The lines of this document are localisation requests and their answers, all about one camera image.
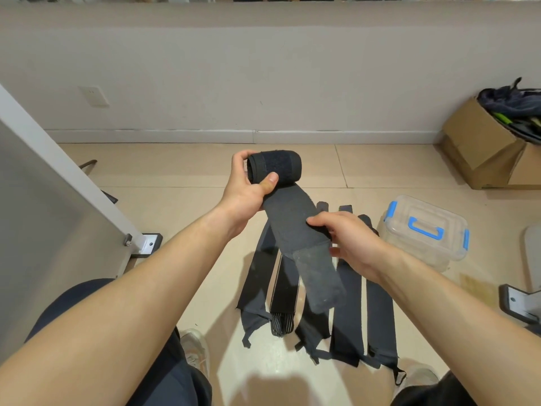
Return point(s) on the person's right hand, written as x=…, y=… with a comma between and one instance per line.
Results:
x=359, y=243

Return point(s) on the person's left hand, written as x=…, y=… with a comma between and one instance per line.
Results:
x=239, y=198

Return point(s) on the person's left thumb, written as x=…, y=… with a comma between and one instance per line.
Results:
x=267, y=184

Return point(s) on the person's right thumb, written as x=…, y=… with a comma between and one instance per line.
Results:
x=321, y=221

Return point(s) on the black wrist wrap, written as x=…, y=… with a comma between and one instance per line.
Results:
x=291, y=211

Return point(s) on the person's left forearm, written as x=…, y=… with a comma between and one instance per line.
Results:
x=126, y=308

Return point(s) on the person's right forearm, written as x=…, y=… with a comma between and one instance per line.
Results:
x=456, y=325

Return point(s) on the black chair leg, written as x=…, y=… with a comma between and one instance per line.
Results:
x=110, y=196
x=87, y=164

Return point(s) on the brown cardboard box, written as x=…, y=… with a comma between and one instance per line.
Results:
x=473, y=143

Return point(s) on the person's left beige shoe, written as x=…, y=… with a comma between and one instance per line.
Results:
x=195, y=348

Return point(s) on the person's beige shoe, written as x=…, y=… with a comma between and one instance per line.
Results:
x=195, y=348
x=418, y=376

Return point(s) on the person's right beige shoe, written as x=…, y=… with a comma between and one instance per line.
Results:
x=418, y=376

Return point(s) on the dark shorts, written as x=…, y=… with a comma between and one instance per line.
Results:
x=181, y=376

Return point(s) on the dark bag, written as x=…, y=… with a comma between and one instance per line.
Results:
x=511, y=105

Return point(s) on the white partition panel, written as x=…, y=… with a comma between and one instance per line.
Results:
x=42, y=215

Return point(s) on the grey metal foot bracket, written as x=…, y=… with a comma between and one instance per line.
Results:
x=517, y=302
x=148, y=244

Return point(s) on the white wall socket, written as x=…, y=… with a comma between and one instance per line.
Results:
x=94, y=97

